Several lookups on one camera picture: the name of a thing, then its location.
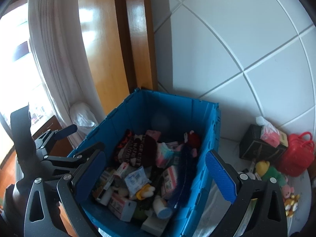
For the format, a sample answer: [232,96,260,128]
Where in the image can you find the green medicine box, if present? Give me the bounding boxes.
[92,170,115,201]

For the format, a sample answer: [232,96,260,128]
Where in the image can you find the white duck plush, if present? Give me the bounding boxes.
[135,183,155,200]

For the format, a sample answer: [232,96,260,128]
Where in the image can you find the white medicine bottle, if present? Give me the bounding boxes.
[153,195,172,220]

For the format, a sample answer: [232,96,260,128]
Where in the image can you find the brown bear plush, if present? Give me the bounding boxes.
[284,194,300,218]

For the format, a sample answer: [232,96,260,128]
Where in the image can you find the pink pig plush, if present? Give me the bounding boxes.
[281,184,295,199]

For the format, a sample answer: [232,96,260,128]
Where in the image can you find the clear plastic bag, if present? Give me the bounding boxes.
[70,102,99,129]

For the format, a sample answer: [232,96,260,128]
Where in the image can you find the green yellow plush toy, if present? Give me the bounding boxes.
[255,161,287,187]

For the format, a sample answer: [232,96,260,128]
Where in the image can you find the pink white box front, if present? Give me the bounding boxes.
[108,193,137,222]

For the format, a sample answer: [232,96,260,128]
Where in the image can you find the red bear suitcase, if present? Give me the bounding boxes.
[276,132,315,177]

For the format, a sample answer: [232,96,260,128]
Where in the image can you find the blue white sachet pack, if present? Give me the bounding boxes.
[124,166,150,196]

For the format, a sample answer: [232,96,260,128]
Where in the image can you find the black gift bag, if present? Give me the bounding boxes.
[239,125,287,163]

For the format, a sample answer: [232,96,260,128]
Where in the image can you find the black printed cushion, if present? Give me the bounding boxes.
[114,129,157,168]

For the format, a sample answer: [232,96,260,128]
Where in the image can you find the small olive box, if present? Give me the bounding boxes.
[278,130,289,147]

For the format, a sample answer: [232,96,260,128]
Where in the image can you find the pink tissue pack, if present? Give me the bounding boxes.
[256,116,280,148]

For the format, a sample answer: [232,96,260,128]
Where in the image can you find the white small box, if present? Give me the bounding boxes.
[141,217,169,236]

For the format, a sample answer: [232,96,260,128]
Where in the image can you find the white curtain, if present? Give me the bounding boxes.
[27,0,107,149]

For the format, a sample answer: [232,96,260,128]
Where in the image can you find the pink white medicine box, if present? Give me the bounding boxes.
[161,165,177,199]

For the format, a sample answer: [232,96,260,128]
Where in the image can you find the blue plastic storage crate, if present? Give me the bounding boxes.
[69,89,221,236]

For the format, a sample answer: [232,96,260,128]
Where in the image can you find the red pink plush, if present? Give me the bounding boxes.
[184,131,201,150]

